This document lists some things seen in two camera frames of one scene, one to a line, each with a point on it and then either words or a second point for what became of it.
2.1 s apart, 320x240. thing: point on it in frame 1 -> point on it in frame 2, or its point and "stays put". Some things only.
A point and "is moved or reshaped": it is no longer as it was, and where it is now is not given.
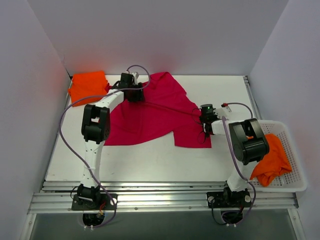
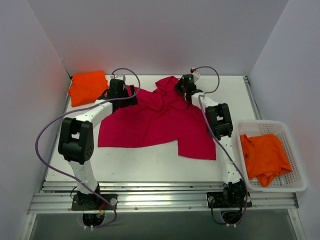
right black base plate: x=217 y=200 stays put
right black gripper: x=206 y=120 -> x=180 y=86
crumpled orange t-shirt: x=276 y=163 stays put
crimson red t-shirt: x=165 y=108 is moved or reshaped
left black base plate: x=101 y=202 stays put
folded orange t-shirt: x=86 y=85 stays put
